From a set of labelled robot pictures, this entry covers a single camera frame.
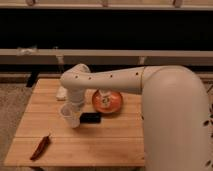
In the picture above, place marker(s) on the small white block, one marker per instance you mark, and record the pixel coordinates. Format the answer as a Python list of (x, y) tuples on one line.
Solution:
[(61, 94)]

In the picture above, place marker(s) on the wooden table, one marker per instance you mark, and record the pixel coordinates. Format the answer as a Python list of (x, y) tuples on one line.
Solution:
[(116, 141)]

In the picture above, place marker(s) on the black rectangular box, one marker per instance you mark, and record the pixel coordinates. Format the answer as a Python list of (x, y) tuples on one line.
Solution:
[(90, 118)]

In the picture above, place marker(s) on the white crumpled cloth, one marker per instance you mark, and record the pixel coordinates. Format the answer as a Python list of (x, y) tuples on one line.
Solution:
[(26, 51)]

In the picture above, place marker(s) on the small white bottle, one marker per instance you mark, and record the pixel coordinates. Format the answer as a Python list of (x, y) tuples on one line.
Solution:
[(105, 98)]

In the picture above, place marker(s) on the orange round plate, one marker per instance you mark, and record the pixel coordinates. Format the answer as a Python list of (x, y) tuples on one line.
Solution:
[(116, 102)]

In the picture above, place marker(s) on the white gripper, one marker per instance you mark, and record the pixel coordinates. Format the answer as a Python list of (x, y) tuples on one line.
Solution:
[(76, 98)]

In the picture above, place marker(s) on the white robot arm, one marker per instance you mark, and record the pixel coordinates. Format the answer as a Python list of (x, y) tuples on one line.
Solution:
[(177, 127)]

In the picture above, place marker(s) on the white ceramic cup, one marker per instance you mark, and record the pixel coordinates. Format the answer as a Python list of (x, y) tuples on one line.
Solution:
[(71, 114)]

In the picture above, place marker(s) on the red chili pepper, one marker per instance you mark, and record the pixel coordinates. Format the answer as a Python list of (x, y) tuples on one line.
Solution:
[(42, 146)]

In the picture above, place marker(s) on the wooden shelf rail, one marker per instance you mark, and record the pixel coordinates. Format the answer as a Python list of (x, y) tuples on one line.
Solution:
[(111, 57)]

